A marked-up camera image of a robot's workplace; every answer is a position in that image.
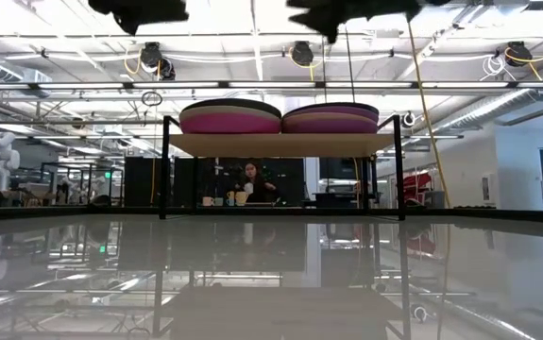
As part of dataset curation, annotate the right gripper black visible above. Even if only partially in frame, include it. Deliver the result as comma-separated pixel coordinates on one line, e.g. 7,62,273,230
285,0,423,44

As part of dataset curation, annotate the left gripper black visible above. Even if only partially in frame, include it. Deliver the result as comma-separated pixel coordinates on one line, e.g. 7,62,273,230
87,0,190,37

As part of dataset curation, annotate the purple round plate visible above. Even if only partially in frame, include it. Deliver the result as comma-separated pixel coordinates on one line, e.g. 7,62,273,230
281,118,379,135
281,105,380,122

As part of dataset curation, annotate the beige round plate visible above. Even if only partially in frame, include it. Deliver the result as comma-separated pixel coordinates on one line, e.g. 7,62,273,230
178,104,282,122

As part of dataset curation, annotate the magenta round plate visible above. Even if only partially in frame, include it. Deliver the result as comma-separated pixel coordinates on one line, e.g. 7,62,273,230
180,120,281,135
178,111,282,128

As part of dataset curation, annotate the wooden shelf with black legs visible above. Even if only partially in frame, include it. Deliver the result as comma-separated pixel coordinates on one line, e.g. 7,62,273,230
159,114,407,222

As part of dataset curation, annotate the small black ceiling reel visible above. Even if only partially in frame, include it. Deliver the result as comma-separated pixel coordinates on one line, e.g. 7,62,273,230
160,57,177,81

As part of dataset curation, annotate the black partition panel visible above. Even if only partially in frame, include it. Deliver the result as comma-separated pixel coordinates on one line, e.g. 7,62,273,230
123,156,306,208

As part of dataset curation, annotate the person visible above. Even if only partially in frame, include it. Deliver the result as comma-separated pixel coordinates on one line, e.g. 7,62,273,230
233,161,281,205

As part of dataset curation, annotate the red machine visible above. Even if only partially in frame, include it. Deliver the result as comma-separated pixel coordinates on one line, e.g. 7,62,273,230
402,170,435,205

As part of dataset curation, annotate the white glossy table mat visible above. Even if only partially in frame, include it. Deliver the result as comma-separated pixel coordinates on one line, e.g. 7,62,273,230
0,216,543,340

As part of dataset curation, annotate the black ceiling cord reel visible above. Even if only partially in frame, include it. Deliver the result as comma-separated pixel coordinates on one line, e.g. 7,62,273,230
139,41,163,68
505,41,532,67
291,40,314,67

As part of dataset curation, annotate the black hanging cable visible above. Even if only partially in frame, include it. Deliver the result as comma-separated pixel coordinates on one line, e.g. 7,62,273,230
343,25,358,106

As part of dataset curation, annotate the yellow hanging cable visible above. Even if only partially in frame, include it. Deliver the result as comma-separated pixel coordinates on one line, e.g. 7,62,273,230
405,18,452,210

